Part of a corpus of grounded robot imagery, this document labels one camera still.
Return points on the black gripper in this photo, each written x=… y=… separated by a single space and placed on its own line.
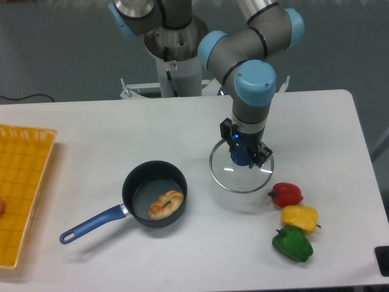
x=251 y=142

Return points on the glass pot lid blue knob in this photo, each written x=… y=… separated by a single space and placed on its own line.
x=232 y=172

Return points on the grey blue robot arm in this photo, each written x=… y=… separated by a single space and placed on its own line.
x=254 y=82

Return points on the red bell pepper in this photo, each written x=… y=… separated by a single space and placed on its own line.
x=285 y=194

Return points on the yellow bell pepper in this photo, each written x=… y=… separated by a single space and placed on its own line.
x=302 y=217

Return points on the glazed donut bread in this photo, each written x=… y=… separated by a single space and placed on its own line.
x=165 y=205

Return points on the green bell pepper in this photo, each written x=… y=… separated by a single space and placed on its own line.
x=293 y=244

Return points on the black object table edge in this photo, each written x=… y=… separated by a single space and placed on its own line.
x=382 y=257

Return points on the yellow woven basket tray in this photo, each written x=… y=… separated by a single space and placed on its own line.
x=25 y=153

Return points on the dark saucepan blue handle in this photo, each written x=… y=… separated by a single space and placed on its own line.
x=142 y=187

